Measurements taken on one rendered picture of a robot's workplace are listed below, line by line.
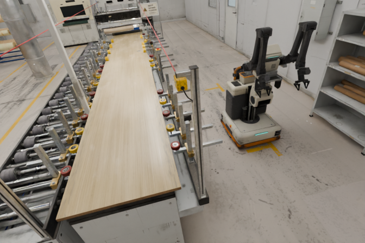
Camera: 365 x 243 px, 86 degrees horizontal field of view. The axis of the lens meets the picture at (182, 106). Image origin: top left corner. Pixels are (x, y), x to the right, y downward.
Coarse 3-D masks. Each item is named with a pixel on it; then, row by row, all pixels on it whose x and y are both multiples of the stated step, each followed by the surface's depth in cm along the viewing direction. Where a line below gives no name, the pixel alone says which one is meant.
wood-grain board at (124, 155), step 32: (128, 64) 342; (96, 96) 252; (128, 96) 244; (96, 128) 194; (128, 128) 189; (160, 128) 185; (96, 160) 158; (128, 160) 155; (160, 160) 152; (64, 192) 136; (96, 192) 133; (128, 192) 131; (160, 192) 129
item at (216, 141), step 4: (212, 140) 173; (216, 140) 173; (220, 140) 172; (204, 144) 170; (208, 144) 171; (212, 144) 172; (180, 148) 169; (184, 148) 169; (192, 148) 169; (176, 152) 167; (180, 152) 168
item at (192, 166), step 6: (156, 66) 376; (162, 84) 308; (168, 102) 261; (174, 120) 226; (174, 126) 225; (180, 138) 200; (180, 144) 197; (186, 156) 179; (186, 162) 175; (192, 162) 171; (192, 168) 167; (192, 174) 162; (192, 180) 158; (198, 186) 152; (198, 192) 148; (198, 198) 144; (204, 198) 144
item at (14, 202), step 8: (0, 184) 102; (0, 192) 104; (8, 192) 107; (8, 200) 108; (16, 200) 111; (16, 208) 112; (24, 208) 116; (24, 216) 117; (32, 216) 121; (32, 224) 120; (40, 224) 126; (40, 232) 126
